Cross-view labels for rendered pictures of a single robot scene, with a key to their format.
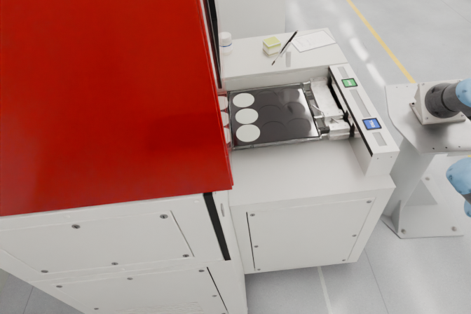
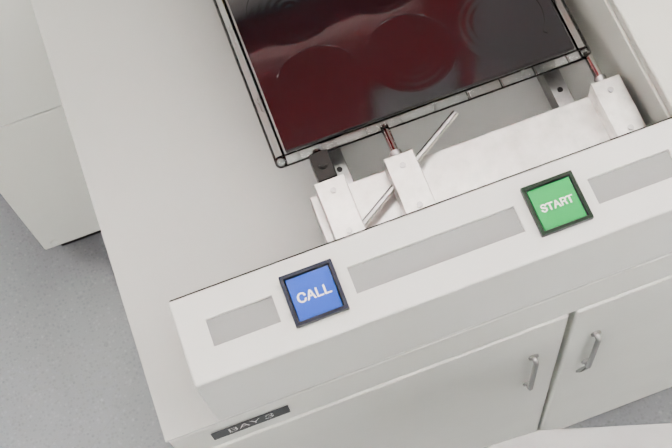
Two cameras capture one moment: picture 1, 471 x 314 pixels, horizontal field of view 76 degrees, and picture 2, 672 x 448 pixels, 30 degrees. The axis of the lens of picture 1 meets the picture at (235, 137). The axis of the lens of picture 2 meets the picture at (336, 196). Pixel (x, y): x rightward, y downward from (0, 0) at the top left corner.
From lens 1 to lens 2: 1.23 m
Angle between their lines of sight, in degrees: 44
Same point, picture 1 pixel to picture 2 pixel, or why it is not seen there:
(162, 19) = not seen: outside the picture
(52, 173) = not seen: outside the picture
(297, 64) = not seen: outside the picture
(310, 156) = (252, 168)
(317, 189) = (119, 204)
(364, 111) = (387, 271)
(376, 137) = (251, 314)
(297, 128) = (310, 81)
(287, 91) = (517, 12)
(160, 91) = not seen: outside the picture
